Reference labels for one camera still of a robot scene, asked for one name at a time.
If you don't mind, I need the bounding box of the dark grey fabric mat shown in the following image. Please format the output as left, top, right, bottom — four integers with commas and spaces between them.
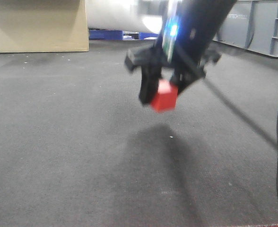
0, 41, 278, 227

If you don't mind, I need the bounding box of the white cylindrical roll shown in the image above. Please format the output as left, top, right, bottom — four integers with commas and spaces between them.
85, 0, 168, 34

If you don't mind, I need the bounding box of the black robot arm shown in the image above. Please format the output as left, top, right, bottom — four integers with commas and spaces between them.
125, 0, 236, 105

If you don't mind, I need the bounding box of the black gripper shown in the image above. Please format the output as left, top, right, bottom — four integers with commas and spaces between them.
125, 38, 221, 105

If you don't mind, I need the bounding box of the cardboard box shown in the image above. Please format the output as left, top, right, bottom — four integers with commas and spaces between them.
0, 0, 89, 53

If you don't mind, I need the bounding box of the red magnetic cube block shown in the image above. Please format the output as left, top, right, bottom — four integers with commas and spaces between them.
150, 79, 178, 113

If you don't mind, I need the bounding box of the blue plastic crate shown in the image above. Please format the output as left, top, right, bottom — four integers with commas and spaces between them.
88, 29, 158, 40

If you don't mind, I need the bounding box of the grey metal shelf unit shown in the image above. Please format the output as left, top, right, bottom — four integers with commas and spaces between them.
214, 0, 278, 58

